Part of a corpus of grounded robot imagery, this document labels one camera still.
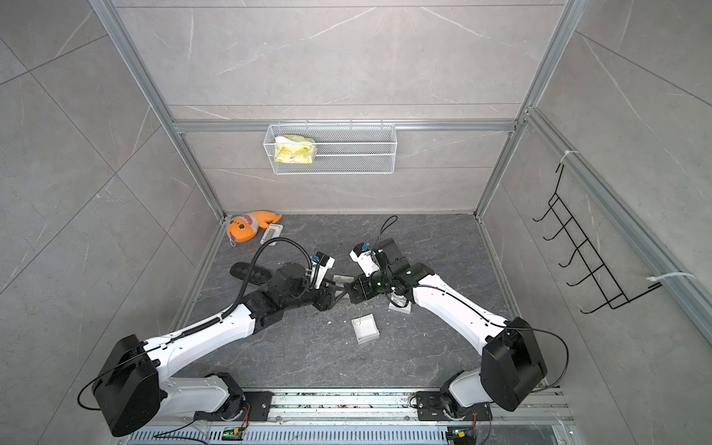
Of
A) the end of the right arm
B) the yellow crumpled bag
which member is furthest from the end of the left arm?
the yellow crumpled bag

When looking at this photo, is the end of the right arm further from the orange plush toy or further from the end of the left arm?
the orange plush toy

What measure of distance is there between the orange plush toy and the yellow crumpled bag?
348 millimetres

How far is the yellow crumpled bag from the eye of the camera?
34.3 inches

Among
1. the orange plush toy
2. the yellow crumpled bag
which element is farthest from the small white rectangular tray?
the yellow crumpled bag

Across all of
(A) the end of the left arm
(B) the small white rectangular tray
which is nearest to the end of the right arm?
(A) the end of the left arm

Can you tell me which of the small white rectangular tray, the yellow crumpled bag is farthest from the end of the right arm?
the small white rectangular tray

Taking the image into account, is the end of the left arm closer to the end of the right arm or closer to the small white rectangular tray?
the end of the right arm

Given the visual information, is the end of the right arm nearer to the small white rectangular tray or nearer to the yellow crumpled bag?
the yellow crumpled bag

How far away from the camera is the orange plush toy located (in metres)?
1.06

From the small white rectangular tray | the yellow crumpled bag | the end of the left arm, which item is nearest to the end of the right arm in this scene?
the end of the left arm

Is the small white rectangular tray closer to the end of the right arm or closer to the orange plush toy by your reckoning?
the orange plush toy

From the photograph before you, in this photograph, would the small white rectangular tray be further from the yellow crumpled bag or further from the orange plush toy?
the yellow crumpled bag
